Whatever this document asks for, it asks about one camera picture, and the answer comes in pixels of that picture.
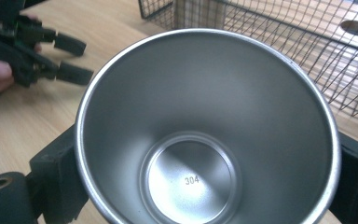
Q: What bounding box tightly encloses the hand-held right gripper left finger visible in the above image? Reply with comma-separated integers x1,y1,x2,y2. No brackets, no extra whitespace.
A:
27,124,90,224

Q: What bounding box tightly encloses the white steel-lined mug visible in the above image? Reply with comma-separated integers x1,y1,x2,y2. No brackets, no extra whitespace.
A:
74,27,343,224

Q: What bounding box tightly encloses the black wire mesh basket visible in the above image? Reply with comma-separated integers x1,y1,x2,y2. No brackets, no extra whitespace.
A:
137,0,358,129

